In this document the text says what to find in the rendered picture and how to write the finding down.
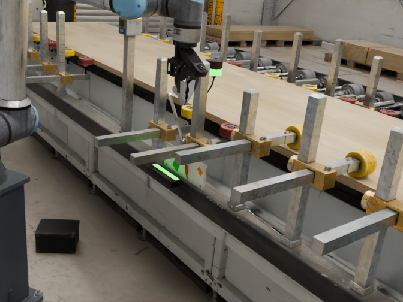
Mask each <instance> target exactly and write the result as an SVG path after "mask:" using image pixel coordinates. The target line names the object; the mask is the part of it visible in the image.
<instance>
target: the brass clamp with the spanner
mask: <svg viewBox="0 0 403 302"><path fill-rule="evenodd" d="M184 138H186V139H187V141H188V143H187V144H190V143H197V144H198V145H200V147H205V146H211V145H215V144H216V143H214V142H213V141H212V144H206V143H207V141H208V139H207V138H205V137H203V138H196V139H195V138H193V137H191V136H190V133H188V134H187V135H186V136H185V137H184Z"/></svg>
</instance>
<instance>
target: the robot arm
mask: <svg viewBox="0 0 403 302"><path fill-rule="evenodd" d="M72 1H77V2H81V3H83V4H87V5H91V6H94V7H98V8H102V9H105V10H109V11H111V12H113V13H116V14H118V15H119V16H121V17H123V18H125V19H138V18H141V17H150V16H161V17H169V18H174V22H173V26H174V27H173V39H174V40H173V44H174V45H175V56H173V57H172V58H167V74H169V75H170V76H172V77H175V78H174V81H175V86H173V87H172V91H173V93H174V94H175V95H177V96H178V98H179V102H180V103H181V105H182V106H184V105H186V104H187V102H188V101H189V100H190V98H191V97H192V95H193V92H194V91H195V89H196V87H197V84H198V82H199V77H206V75H207V73H208V71H209V70H208V69H207V67H206V66H205V64H204V63H203V62H202V60H201V59H200V58H199V56H198V55H197V53H196V52H195V51H194V49H192V48H194V47H197V43H199V42H200V39H201V31H202V29H201V26H202V14H203V4H204V0H72ZM28 8H29V0H0V148H1V147H4V146H6V145H8V144H11V143H13V142H15V141H18V140H21V139H23V138H26V137H28V136H29V135H31V134H32V133H33V132H35V130H36V129H37V127H38V122H39V117H38V113H37V110H36V108H35V107H33V106H32V104H31V100H30V99H29V98H28V97H27V96H26V77H27V54H28ZM169 63H170V71H169V70H168V67H169ZM185 79H186V80H185ZM183 80H185V82H184V81H183ZM7 179H8V176H7V171H6V169H5V167H4V165H3V163H2V161H1V150H0V185H1V184H3V183H5V182H6V181H7Z"/></svg>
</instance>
